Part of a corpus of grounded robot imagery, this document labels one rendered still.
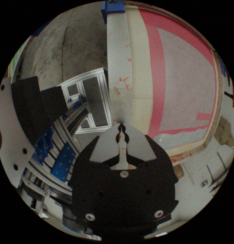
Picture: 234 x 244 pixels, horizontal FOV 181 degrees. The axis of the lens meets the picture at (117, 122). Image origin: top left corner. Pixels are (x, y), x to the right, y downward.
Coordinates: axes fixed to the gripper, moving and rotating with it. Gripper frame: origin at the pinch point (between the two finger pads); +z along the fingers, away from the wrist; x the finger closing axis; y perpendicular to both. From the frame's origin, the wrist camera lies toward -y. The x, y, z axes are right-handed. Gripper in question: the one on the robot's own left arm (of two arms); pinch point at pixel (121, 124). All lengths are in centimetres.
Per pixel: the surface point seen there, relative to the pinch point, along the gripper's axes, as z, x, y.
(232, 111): 6, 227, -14
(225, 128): 12, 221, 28
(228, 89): 26, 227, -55
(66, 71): 103, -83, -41
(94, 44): 101, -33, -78
